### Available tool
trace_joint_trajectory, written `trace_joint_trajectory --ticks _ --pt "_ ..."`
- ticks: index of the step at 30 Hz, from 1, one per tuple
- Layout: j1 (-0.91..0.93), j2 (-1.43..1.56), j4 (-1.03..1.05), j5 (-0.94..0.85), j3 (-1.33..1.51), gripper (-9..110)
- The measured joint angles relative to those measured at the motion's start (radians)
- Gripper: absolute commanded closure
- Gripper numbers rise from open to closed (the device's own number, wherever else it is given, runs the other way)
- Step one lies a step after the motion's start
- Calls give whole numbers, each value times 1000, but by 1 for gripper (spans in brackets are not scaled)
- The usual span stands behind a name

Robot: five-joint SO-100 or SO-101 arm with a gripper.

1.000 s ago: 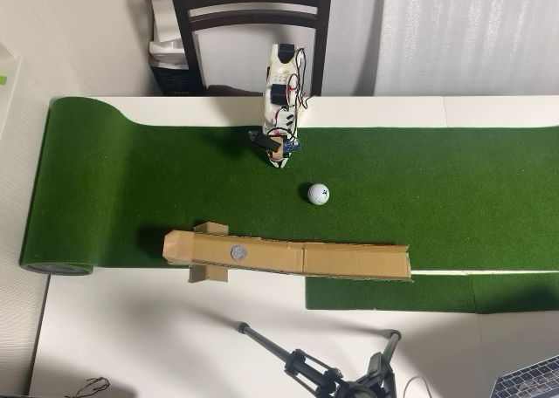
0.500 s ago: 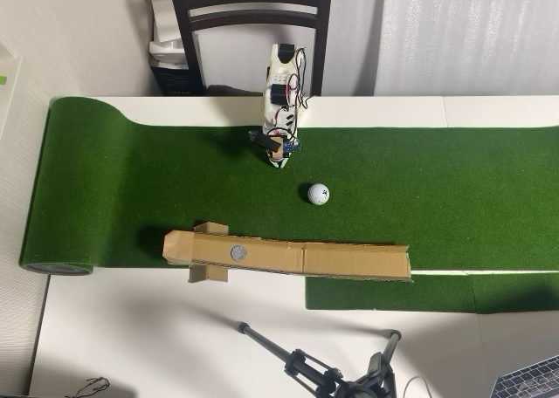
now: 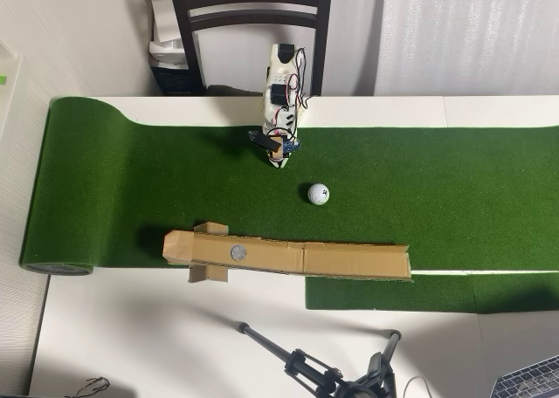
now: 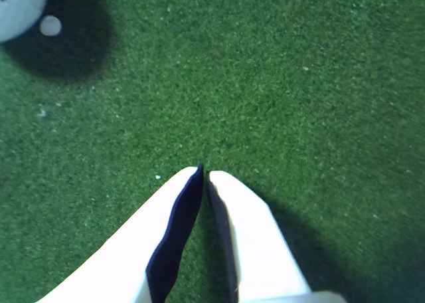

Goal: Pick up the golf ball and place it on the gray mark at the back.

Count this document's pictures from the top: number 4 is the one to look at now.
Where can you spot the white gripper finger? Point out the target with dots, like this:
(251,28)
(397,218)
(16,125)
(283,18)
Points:
(259,250)
(126,256)

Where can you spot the white golf ball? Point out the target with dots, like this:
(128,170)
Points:
(16,14)

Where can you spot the long green turf mat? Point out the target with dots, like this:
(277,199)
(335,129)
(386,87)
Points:
(265,83)

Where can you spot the small white dot marker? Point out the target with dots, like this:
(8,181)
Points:
(50,26)

